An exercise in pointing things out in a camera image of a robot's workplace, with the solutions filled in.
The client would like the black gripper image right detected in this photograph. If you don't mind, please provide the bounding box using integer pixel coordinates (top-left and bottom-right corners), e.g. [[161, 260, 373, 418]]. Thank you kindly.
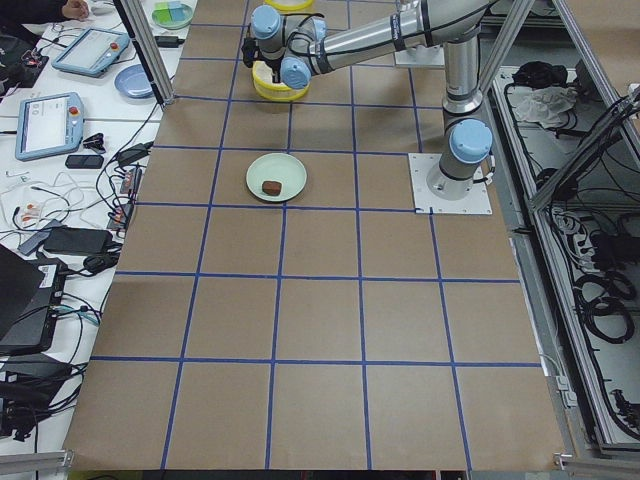
[[241, 36, 258, 66]]

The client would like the brown chocolate bun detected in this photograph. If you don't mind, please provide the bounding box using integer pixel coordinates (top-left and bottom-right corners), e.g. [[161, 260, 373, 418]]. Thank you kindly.
[[261, 180, 282, 196]]

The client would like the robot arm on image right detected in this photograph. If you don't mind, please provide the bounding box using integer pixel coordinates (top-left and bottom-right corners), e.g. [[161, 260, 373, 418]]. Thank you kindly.
[[242, 1, 493, 189]]

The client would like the yellow bamboo steamer base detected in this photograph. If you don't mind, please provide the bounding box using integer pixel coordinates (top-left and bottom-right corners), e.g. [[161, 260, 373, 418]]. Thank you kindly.
[[252, 61, 310, 102]]

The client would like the plate with green blocks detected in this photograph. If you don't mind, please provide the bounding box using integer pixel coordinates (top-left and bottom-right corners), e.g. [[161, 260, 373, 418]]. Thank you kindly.
[[151, 1, 194, 30]]

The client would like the pale green plate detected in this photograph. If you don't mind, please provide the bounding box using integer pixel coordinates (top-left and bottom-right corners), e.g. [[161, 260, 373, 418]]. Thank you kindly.
[[245, 153, 307, 202]]

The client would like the blue plate on desk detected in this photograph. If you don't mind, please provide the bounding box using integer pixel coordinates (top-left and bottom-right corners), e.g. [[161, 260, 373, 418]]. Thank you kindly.
[[114, 64, 154, 99]]

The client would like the teach pendant upper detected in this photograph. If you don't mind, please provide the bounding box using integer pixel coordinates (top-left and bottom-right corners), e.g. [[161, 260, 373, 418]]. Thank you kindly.
[[52, 28, 130, 78]]

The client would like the teach pendant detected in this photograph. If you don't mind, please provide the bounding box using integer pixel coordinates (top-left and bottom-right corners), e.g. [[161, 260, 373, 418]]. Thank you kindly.
[[15, 92, 84, 162], [52, 28, 130, 78]]

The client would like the teach pendant lower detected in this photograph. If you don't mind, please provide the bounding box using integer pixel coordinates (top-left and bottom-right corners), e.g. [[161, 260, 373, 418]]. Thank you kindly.
[[15, 92, 84, 162]]

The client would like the crumpled white cloth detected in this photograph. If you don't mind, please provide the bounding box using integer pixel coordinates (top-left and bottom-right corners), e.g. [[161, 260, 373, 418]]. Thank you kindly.
[[514, 86, 578, 128]]

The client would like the black laptop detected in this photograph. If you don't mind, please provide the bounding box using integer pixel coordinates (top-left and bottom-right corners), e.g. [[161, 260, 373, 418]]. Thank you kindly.
[[1, 247, 67, 356]]

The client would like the aluminium frame post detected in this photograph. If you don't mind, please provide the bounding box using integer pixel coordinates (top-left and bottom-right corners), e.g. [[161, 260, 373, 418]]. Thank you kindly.
[[114, 0, 175, 107]]

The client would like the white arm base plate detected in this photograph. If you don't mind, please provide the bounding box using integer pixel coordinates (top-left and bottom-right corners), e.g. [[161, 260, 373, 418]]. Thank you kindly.
[[408, 153, 492, 215]]

